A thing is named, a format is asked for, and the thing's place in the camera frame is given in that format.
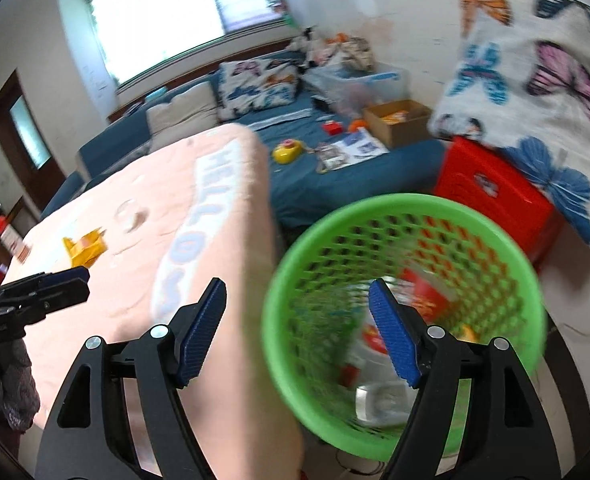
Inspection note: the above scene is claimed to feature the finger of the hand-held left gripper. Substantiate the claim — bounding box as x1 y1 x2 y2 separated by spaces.
0 266 90 297
20 281 90 323

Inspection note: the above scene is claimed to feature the butterfly print pillow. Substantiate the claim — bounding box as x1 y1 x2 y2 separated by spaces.
217 57 303 116

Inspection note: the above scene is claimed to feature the printed booklet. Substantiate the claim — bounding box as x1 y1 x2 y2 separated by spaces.
315 129 391 175

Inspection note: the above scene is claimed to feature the blue sofa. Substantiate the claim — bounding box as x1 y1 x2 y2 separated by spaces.
40 50 448 231

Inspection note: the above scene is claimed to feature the cardboard box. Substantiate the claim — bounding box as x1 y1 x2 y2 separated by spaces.
362 99 433 150

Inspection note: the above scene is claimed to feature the red plastic stool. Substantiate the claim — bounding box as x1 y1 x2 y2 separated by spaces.
432 135 566 266

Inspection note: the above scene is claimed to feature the window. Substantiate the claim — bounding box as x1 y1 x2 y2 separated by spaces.
57 0 296 93

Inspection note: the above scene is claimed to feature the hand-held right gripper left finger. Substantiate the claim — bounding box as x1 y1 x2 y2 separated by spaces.
34 277 227 480

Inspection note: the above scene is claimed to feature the yellow red toy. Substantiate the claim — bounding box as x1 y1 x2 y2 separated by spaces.
272 138 303 165

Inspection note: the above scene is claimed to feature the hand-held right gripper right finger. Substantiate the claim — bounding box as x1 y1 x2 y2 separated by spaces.
367 277 561 480

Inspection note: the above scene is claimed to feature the green plastic basket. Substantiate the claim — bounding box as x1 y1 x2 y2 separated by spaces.
262 192 548 463

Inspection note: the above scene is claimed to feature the clear storage bin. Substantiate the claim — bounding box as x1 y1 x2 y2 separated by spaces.
302 62 410 118

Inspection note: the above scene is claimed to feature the clear plastic lid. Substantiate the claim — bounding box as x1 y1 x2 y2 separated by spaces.
115 200 148 233

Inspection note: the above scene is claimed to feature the beige cushion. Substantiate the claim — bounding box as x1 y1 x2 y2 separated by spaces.
146 81 221 153

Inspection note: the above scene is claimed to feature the white bottle with red cap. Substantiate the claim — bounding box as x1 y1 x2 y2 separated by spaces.
0 216 30 263

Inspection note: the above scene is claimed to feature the pile of plush toys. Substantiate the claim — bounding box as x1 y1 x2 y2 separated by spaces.
287 25 376 72

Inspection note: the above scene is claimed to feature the yellow green carton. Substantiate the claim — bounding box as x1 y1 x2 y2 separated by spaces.
62 227 108 268

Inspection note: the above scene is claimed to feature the dark wooden door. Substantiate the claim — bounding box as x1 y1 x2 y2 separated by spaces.
0 70 68 211

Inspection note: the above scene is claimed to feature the butterfly print blanket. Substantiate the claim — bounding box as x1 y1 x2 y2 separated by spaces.
427 0 590 260

